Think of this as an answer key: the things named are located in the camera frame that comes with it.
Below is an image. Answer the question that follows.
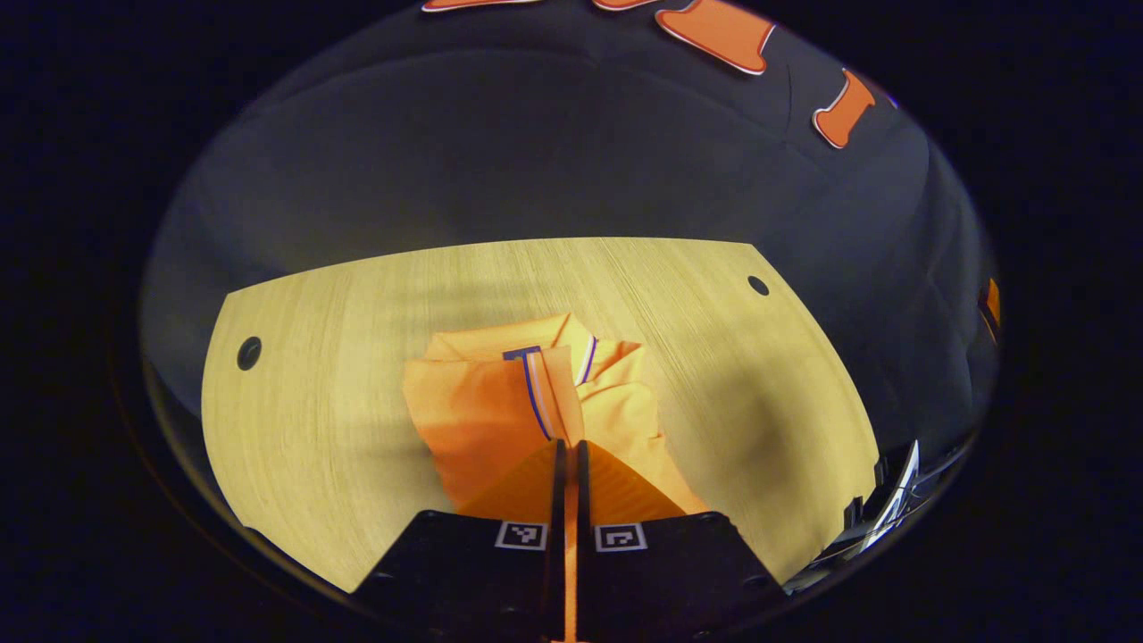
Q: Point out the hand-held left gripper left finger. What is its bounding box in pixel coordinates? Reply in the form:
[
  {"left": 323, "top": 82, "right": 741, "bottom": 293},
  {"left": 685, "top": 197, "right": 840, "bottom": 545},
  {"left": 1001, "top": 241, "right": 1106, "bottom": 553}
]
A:
[{"left": 353, "top": 438, "right": 568, "bottom": 643}]

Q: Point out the orange T-shirt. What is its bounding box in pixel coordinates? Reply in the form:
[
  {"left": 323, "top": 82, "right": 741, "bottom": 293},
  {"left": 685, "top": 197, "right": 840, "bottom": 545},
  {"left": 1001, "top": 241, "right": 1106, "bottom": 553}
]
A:
[{"left": 402, "top": 313, "right": 711, "bottom": 643}]

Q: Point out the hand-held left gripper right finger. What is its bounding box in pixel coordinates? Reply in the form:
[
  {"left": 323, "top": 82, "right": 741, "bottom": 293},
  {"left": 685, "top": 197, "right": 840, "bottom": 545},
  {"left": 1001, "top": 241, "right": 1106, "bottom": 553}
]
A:
[{"left": 576, "top": 439, "right": 791, "bottom": 643}]

